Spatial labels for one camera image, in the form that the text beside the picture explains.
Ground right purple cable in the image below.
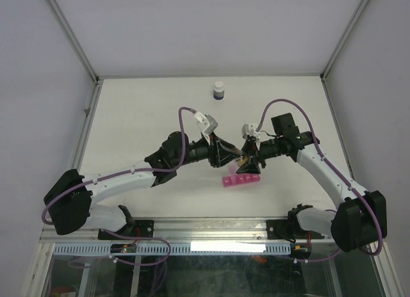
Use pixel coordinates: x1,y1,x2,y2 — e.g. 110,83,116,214
258,99,384,256

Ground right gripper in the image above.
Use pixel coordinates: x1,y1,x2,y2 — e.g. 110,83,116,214
235,136,283,175

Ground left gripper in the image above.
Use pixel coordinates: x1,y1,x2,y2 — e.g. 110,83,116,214
173,132,240,168

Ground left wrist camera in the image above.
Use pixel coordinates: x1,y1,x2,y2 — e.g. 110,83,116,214
193,111,218,135

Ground aluminium mounting rail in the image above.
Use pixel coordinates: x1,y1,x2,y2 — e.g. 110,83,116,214
40,217,334,244

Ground pink weekly pill organizer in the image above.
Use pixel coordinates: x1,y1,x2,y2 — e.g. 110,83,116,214
222,165,261,188

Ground white cap dark bottle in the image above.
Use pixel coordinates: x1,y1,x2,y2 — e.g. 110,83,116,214
213,81,225,100

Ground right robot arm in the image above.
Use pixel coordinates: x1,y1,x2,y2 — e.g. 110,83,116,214
236,113,387,252

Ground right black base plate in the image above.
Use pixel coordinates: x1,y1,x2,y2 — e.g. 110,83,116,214
266,219,296,243

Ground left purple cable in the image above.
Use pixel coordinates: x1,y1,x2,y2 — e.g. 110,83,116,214
42,106,206,226

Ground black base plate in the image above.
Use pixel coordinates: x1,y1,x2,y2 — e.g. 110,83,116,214
266,219,296,243
97,220,154,241

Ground purple cable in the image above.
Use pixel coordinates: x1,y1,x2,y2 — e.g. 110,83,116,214
258,99,384,256
42,106,206,226

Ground clear bottle yellow pills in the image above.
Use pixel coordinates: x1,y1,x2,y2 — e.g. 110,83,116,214
233,152,249,168

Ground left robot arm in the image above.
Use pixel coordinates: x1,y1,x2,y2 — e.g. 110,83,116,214
42,131,241,239

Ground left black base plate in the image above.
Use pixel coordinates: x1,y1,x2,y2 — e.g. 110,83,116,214
97,220,154,241

